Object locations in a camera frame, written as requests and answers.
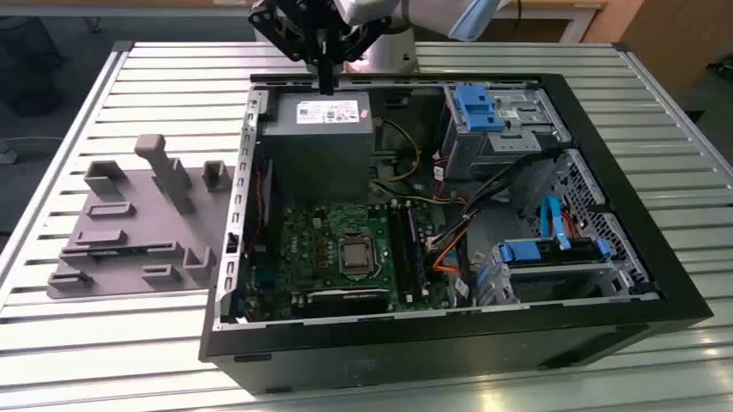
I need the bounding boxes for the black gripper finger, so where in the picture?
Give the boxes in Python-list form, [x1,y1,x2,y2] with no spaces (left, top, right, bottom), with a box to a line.
[326,21,383,96]
[246,0,328,96]

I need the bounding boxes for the black RAM slot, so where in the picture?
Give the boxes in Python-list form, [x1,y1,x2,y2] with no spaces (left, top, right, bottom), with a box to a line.
[386,199,408,303]

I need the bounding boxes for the installed dark RAM stick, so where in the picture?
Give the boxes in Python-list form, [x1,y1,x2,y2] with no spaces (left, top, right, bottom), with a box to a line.
[403,204,430,297]

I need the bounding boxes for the blue drive bay latch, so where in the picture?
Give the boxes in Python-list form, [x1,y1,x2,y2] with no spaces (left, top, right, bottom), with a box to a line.
[455,85,509,133]

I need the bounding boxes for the grey power supply unit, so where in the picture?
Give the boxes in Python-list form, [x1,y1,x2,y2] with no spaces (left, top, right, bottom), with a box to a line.
[260,92,376,203]

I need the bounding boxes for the silver drive cage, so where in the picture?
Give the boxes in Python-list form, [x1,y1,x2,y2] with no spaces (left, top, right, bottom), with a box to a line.
[439,83,574,181]

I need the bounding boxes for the wooden desk white legs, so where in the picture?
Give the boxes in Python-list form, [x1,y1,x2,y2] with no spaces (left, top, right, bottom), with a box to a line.
[0,0,609,43]

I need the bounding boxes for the black mesh waste bin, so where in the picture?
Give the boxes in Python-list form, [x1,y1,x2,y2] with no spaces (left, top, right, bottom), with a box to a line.
[0,16,64,118]

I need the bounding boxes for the green motherboard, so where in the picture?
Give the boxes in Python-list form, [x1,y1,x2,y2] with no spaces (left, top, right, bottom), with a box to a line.
[246,201,454,321]

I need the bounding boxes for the silver CPU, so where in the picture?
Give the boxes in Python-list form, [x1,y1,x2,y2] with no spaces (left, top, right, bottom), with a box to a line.
[342,243,375,268]

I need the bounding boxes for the black CPU socket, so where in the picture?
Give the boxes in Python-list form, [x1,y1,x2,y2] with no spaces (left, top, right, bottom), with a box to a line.
[334,231,383,281]

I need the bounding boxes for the wooden cabinet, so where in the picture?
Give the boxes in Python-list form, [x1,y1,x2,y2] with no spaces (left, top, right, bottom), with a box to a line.
[621,0,733,102]

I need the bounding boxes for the hard disk in blue carrier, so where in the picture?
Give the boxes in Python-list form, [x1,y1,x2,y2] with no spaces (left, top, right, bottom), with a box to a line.
[495,238,613,270]

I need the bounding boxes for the black graphics card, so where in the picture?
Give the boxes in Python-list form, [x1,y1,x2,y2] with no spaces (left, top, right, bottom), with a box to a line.
[291,287,391,318]

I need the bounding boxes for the grey parts rack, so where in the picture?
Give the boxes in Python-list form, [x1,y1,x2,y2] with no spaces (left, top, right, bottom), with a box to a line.
[44,134,236,300]

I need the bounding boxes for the black PC case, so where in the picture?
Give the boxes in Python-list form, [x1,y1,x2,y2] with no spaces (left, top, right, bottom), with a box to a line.
[197,72,714,395]

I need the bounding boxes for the yellow wire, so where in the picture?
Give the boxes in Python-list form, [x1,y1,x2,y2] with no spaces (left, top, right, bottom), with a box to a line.
[368,119,423,188]

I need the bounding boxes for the blue flat data wire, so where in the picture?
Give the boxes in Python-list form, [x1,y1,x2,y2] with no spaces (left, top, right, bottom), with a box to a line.
[539,195,574,251]

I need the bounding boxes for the orange wire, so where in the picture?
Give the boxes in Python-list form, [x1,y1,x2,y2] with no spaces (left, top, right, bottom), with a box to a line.
[431,239,459,274]

